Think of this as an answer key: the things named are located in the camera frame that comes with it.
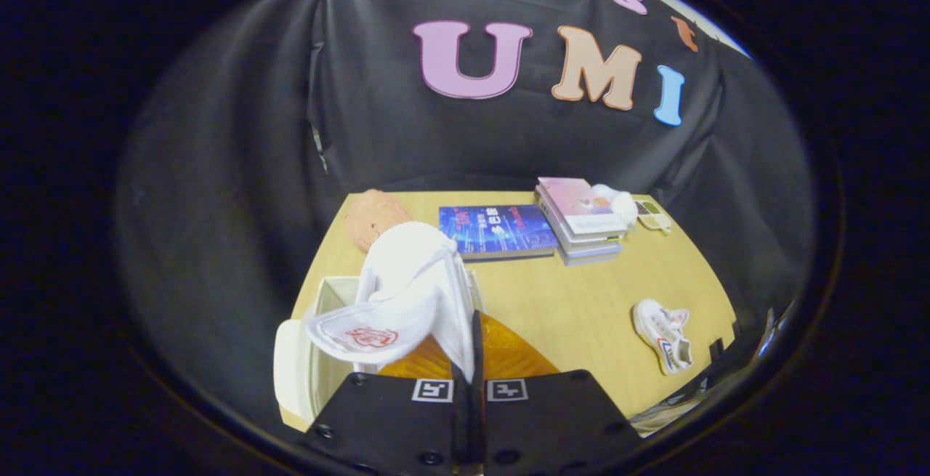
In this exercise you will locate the orange round plush pad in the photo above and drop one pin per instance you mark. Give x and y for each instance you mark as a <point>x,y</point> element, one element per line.
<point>374,218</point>

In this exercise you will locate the blue cover book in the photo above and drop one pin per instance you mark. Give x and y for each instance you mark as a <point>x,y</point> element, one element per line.
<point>498,229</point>

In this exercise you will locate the black backdrop cloth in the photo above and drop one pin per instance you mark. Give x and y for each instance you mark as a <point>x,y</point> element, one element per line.
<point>218,171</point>

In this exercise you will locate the white fluffy ball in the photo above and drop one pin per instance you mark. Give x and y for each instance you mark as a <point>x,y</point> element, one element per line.
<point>621,203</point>

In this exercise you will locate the beige fabric storage box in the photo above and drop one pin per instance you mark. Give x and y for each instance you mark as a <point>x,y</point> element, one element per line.
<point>327,381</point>

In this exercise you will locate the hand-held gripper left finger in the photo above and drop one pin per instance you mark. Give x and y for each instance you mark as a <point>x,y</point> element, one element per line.
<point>392,418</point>

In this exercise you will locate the pale grey book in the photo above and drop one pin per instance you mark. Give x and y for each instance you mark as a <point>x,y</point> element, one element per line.
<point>592,249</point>

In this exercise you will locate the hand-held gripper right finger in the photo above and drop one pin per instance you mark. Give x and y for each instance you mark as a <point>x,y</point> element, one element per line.
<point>552,418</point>

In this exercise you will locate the white shoe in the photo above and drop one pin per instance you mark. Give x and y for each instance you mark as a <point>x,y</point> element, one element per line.
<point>407,280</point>
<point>665,334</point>

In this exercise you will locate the white tray with colour swatches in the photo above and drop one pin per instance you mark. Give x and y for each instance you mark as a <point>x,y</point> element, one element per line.
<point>654,216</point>

